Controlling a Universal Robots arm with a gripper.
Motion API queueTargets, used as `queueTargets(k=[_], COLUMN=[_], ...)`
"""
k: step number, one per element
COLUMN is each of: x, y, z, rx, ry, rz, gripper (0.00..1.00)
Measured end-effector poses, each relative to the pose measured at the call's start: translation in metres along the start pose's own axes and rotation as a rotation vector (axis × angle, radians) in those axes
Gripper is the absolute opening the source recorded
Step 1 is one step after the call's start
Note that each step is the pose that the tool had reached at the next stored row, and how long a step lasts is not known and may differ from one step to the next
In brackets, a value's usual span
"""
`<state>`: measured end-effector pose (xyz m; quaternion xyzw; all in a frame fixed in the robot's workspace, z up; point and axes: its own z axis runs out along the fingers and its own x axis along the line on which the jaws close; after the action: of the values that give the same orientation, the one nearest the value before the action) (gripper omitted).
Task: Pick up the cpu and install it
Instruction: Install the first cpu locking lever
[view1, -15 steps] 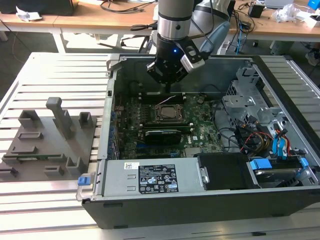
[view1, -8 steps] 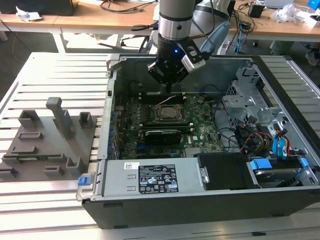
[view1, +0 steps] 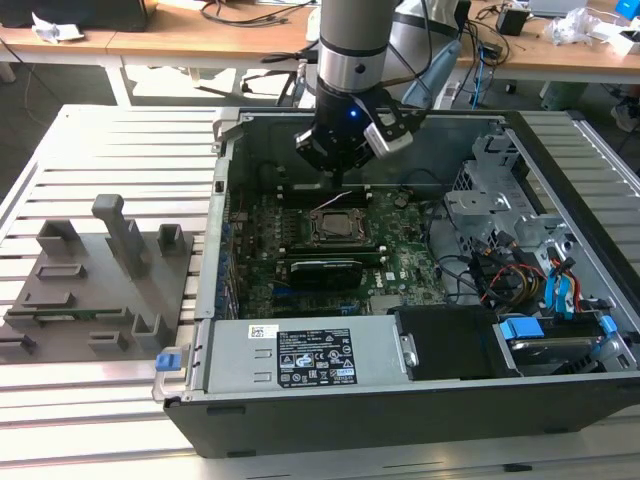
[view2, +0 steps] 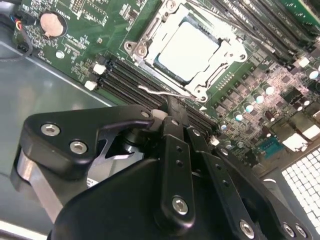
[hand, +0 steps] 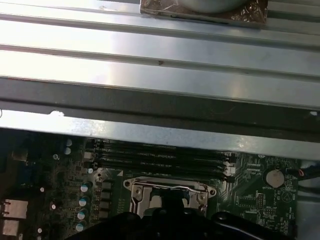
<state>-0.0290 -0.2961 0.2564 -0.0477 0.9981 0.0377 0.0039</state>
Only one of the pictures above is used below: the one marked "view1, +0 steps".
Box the flat grey device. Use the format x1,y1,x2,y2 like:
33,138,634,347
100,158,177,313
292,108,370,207
528,0,589,19

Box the blue disk carrier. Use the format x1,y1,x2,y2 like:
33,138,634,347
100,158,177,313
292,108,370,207
499,313,619,346

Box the clear plastic bags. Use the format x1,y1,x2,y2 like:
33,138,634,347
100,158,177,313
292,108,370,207
542,5,626,49

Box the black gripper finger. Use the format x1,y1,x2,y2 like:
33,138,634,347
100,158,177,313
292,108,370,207
339,141,376,195
294,126,343,195

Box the white cardboard box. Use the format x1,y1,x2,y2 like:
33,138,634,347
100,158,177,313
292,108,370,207
615,27,640,56

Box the grey parts rack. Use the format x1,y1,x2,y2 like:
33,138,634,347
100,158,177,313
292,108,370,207
0,192,197,365

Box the blue flat wire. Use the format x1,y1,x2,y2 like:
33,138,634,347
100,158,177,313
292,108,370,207
543,272,562,317
555,257,577,321

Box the silver metal drive cage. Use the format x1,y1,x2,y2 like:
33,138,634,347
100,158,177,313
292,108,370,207
442,133,574,264

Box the large black case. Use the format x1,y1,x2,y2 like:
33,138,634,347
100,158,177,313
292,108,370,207
0,0,151,32

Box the grey-green cabinet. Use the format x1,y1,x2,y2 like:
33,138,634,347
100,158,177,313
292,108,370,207
540,80,590,112

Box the hanging blue cable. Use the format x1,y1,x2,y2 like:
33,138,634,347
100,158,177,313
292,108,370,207
469,42,489,109

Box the green motherboard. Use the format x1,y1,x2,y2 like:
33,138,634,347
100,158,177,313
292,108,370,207
227,185,454,322

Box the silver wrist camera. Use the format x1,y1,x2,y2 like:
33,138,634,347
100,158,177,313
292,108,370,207
363,112,415,160

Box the black open PC case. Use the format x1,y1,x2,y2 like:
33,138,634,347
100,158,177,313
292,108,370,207
152,107,640,461

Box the white sneaker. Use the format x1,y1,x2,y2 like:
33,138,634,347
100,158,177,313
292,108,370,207
610,97,640,132

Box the silver hard disk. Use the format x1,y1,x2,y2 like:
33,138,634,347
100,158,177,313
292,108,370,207
507,335,601,376

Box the silver power supply with label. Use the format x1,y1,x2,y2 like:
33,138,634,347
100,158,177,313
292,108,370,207
202,317,409,396

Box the black-latched RAM slot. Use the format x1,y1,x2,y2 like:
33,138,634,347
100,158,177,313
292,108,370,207
277,187,372,196
280,242,384,250
278,197,373,207
278,251,386,260

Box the small black box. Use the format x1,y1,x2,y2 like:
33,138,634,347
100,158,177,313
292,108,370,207
494,5,530,37

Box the crumpled white paper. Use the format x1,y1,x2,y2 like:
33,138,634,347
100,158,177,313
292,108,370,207
30,10,86,44

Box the wooden desk white frame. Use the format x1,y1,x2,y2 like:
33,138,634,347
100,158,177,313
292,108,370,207
449,0,640,101
0,0,321,106

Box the green RAM stick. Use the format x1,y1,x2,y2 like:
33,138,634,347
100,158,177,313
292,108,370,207
32,309,126,321

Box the black graphics card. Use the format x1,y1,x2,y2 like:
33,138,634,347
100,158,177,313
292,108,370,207
288,258,365,292

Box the yellow power wire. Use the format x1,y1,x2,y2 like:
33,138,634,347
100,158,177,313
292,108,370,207
519,269,544,301

